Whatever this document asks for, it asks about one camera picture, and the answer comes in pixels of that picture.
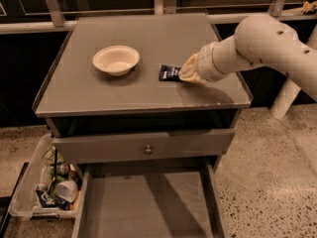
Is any grey metal railing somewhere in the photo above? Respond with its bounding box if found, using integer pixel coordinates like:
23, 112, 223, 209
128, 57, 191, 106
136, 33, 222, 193
0, 0, 314, 35

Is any dark blue rxbar wrapper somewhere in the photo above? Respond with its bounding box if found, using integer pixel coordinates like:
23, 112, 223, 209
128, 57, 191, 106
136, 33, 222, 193
158, 64, 180, 81

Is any green chip bag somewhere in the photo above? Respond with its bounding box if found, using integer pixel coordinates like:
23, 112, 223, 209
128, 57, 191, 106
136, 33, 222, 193
43, 146, 64, 163

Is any grey top drawer front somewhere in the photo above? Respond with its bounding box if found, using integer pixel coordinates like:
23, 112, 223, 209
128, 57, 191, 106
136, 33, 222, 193
53, 129, 235, 164

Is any dark blue snack bag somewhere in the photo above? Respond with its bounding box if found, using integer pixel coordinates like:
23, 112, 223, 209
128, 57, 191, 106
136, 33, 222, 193
36, 190, 69, 210

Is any silver soda can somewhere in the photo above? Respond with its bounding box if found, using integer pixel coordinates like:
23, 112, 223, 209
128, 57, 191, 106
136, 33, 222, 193
36, 166, 53, 191

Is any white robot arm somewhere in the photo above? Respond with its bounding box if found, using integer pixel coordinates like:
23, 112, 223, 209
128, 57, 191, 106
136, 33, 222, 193
179, 14, 317, 100

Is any open grey middle drawer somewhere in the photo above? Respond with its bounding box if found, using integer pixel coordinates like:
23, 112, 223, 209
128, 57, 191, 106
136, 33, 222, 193
71, 158, 229, 238

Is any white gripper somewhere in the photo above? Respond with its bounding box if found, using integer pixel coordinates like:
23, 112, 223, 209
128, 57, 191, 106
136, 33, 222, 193
179, 42, 226, 84

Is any clear plastic storage bin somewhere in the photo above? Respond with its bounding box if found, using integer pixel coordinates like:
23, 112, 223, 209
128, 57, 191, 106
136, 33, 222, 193
9, 134, 80, 219

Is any grey drawer cabinet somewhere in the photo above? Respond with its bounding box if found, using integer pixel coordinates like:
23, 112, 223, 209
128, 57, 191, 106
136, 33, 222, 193
32, 12, 254, 171

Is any white paper cup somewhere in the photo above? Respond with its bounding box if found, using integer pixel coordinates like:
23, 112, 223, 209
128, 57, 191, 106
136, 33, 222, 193
55, 180, 78, 203

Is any green soda can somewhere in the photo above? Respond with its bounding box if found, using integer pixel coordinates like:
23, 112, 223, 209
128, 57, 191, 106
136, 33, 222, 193
56, 163, 69, 176

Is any round metal drawer knob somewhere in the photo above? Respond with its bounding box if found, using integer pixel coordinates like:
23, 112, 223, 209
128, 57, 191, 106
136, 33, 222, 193
144, 145, 153, 155

